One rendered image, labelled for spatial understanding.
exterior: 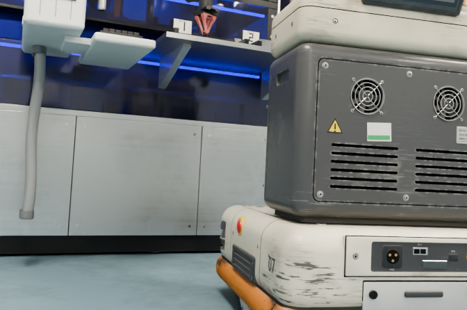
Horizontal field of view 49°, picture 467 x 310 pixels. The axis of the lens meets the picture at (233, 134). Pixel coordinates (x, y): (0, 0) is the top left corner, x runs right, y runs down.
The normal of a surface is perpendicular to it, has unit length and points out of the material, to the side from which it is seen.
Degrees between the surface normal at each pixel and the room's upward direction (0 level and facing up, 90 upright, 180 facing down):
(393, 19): 90
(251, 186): 90
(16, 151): 90
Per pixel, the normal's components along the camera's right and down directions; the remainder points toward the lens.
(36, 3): 0.39, -0.04
